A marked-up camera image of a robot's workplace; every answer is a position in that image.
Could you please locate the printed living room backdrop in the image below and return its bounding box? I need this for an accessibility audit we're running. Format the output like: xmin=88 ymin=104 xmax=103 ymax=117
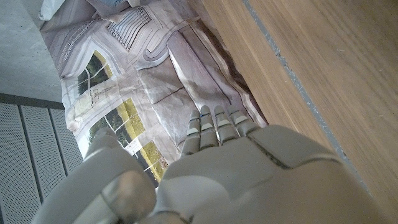
xmin=37 ymin=0 xmax=269 ymax=187

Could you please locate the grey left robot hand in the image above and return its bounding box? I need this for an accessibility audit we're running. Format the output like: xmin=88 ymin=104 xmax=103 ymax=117
xmin=30 ymin=105 xmax=393 ymax=224

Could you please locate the grey tape outline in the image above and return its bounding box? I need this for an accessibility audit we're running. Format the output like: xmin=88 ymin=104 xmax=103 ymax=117
xmin=241 ymin=0 xmax=371 ymax=195

